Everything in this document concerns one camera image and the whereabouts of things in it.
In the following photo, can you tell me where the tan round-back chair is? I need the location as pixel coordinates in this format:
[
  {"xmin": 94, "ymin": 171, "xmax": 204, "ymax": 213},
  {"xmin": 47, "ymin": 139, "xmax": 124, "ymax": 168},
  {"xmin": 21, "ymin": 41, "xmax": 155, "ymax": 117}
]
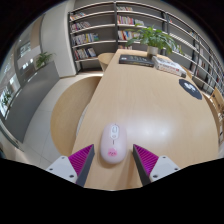
[
  {"xmin": 98, "ymin": 52, "xmax": 116, "ymax": 72},
  {"xmin": 50, "ymin": 75, "xmax": 103, "ymax": 158}
]

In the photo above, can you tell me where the pale pink computer mouse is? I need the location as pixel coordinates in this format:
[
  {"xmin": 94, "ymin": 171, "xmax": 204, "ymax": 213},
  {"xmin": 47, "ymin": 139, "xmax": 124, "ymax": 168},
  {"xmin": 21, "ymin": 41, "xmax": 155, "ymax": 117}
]
[{"xmin": 99, "ymin": 122, "xmax": 128, "ymax": 165}]

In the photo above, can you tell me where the small potted floor plant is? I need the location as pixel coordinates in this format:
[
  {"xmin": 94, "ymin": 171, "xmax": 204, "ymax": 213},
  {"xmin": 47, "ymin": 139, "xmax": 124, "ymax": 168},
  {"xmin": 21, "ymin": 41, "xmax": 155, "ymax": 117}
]
[
  {"xmin": 35, "ymin": 51, "xmax": 54, "ymax": 69},
  {"xmin": 1, "ymin": 93, "xmax": 13, "ymax": 108}
]

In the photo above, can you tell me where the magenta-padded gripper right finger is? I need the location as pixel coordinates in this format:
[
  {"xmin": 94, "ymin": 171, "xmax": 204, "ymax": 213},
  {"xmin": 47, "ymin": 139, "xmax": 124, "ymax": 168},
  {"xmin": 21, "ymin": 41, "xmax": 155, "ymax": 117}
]
[{"xmin": 132, "ymin": 144, "xmax": 181, "ymax": 187}]

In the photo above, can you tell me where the green potted plant white pot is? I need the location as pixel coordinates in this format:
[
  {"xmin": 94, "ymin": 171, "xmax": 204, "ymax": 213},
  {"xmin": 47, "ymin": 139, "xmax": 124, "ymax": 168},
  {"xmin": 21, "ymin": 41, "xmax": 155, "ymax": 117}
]
[{"xmin": 125, "ymin": 24, "xmax": 178, "ymax": 58}]

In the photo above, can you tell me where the black hardcover book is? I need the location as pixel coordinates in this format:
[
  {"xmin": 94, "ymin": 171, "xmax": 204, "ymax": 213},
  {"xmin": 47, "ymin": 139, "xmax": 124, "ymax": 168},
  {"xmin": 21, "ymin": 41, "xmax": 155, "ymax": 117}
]
[{"xmin": 118, "ymin": 54, "xmax": 155, "ymax": 68}]

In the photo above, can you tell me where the grey bookshelf unit with books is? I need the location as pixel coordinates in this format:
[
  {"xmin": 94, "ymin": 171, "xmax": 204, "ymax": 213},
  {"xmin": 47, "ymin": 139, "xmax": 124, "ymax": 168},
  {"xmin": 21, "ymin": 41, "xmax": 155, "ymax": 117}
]
[{"xmin": 68, "ymin": 1, "xmax": 224, "ymax": 98}]

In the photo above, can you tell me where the white illustrated cover book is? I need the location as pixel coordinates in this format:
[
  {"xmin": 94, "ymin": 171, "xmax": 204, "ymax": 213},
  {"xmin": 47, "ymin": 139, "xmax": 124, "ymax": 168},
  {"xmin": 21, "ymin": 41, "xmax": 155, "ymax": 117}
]
[{"xmin": 152, "ymin": 55, "xmax": 188, "ymax": 76}]

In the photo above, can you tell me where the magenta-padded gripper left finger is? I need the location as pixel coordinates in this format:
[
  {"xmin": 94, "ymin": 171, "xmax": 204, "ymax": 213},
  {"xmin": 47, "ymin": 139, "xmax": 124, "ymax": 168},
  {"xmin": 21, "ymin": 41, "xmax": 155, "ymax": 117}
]
[{"xmin": 45, "ymin": 144, "xmax": 96, "ymax": 188}]

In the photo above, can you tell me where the group of wooden slatted chairs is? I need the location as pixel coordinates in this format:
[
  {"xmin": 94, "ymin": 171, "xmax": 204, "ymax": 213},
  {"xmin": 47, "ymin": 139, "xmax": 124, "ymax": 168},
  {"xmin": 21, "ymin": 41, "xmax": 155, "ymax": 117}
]
[{"xmin": 209, "ymin": 85, "xmax": 224, "ymax": 116}]

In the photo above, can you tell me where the thick book white spine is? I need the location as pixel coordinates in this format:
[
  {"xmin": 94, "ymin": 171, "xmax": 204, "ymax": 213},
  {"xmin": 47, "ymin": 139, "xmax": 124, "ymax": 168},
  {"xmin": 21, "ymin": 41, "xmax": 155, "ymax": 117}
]
[{"xmin": 154, "ymin": 64, "xmax": 187, "ymax": 79}]

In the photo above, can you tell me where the dark sheep-face mouse pad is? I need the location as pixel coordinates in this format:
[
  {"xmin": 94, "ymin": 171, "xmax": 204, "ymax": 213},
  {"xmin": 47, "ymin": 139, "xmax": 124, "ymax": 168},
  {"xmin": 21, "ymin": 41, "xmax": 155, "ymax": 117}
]
[{"xmin": 178, "ymin": 78, "xmax": 203, "ymax": 100}]

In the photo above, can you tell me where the grey low counter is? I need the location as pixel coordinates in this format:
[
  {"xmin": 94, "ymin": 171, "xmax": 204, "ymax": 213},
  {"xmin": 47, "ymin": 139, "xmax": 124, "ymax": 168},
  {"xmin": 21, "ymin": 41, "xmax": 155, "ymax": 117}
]
[{"xmin": 3, "ymin": 61, "xmax": 61, "ymax": 144}]

